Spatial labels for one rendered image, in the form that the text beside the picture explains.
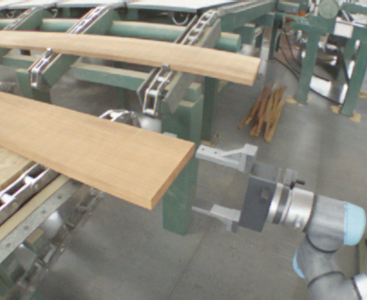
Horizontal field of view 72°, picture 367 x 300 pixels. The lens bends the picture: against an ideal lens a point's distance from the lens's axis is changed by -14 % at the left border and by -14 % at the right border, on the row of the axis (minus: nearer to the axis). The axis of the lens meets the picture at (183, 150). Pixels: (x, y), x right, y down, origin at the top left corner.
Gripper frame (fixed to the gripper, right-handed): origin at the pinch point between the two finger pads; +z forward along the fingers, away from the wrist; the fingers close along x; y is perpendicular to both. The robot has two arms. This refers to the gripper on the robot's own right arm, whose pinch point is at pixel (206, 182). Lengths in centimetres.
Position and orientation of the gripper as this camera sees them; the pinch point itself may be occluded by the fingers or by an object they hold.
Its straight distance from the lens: 57.0
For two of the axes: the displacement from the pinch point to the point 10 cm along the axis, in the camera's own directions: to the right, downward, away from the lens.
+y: -4.1, 5.1, -7.6
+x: -0.4, 8.2, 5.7
